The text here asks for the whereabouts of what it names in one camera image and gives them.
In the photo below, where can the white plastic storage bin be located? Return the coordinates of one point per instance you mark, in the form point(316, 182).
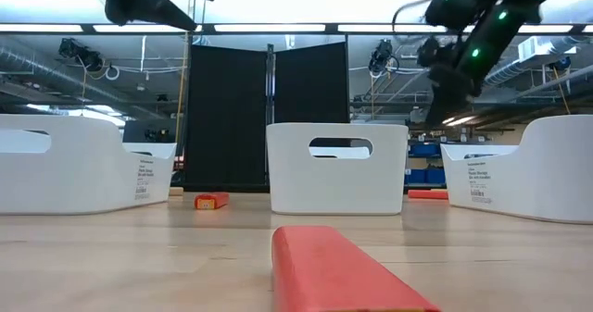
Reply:
point(69, 178)
point(546, 182)

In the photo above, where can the natural wooden block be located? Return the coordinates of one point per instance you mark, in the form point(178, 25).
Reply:
point(176, 191)

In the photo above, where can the silver ventilation duct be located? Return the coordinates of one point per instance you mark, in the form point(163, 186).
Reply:
point(51, 73)

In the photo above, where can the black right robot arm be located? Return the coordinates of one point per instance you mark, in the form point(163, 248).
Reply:
point(486, 39)

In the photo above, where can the large red wooden block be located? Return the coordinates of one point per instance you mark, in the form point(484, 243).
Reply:
point(324, 270)

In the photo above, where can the black partition panel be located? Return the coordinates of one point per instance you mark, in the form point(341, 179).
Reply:
point(310, 85)
point(227, 117)

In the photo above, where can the black ceiling-hung device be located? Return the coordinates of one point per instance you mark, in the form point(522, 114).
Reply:
point(81, 53)
point(382, 55)

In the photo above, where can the long red block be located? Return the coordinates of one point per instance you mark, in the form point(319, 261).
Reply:
point(428, 194)

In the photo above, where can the white ceiling air unit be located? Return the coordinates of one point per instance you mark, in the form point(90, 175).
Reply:
point(546, 48)

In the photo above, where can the blue storage bin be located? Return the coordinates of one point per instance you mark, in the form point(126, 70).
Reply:
point(424, 176)
point(424, 150)

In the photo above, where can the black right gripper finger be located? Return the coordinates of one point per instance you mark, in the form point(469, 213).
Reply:
point(456, 106)
point(435, 113)

